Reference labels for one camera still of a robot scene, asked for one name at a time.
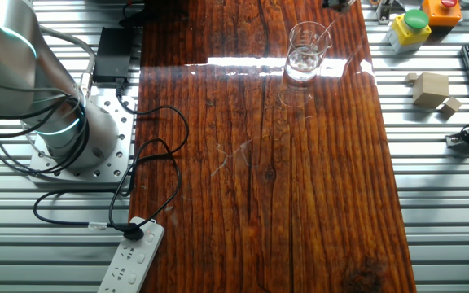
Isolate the large wooden block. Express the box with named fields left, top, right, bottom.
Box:
left=412, top=72, right=450, bottom=109

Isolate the white power strip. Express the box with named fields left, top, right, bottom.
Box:
left=97, top=216, right=165, bottom=293

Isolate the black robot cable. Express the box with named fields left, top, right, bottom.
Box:
left=0, top=95, right=91, bottom=177

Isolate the yellow box green button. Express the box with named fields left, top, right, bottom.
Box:
left=384, top=8, right=432, bottom=55

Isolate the small aluminium bracket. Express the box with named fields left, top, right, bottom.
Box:
left=375, top=0, right=402, bottom=25

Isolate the black power adapter brick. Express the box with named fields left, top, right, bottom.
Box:
left=91, top=26, right=134, bottom=85

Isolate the orange box red button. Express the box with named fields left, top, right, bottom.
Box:
left=421, top=0, right=462, bottom=28

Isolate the clear glass stirring rod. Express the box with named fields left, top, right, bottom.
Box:
left=305, top=10, right=344, bottom=54

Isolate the brown wooden board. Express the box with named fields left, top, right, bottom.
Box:
left=128, top=0, right=418, bottom=293

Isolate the clear glass beaker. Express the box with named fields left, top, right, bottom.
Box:
left=283, top=20, right=334, bottom=82

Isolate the black power cord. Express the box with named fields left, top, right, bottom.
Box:
left=33, top=83, right=191, bottom=241

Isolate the perforated aluminium base plate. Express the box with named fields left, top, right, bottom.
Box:
left=28, top=87, right=138, bottom=184

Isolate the small wooden block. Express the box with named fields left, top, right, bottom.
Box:
left=441, top=96, right=462, bottom=115

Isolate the thick grey robot cable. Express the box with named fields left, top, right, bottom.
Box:
left=38, top=26, right=98, bottom=97

